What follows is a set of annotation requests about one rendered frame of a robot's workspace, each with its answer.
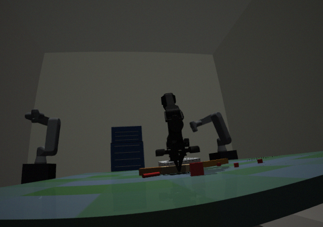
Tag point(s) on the brown rectangular bar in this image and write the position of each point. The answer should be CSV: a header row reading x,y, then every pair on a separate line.
x,y
214,162

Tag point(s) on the brown square block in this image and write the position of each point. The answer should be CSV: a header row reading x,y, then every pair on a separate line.
x,y
149,170

